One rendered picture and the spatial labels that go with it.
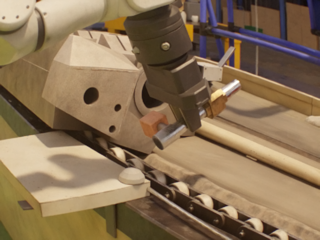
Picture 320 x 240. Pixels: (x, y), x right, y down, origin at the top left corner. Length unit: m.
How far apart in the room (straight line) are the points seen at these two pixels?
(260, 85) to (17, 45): 1.20
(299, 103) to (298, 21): 9.91
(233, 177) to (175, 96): 0.26
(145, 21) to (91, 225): 0.42
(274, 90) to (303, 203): 0.82
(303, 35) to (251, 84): 9.65
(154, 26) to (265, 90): 0.97
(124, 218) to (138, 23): 0.31
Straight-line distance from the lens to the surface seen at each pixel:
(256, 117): 1.37
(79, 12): 0.59
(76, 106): 0.88
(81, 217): 0.95
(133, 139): 0.99
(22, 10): 0.52
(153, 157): 1.01
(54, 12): 0.57
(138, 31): 0.69
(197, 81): 0.74
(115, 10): 0.62
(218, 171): 0.96
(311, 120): 1.39
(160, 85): 0.76
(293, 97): 1.52
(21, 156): 0.85
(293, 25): 11.49
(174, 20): 0.70
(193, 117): 0.78
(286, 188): 0.89
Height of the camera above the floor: 1.11
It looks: 16 degrees down
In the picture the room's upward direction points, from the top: 3 degrees clockwise
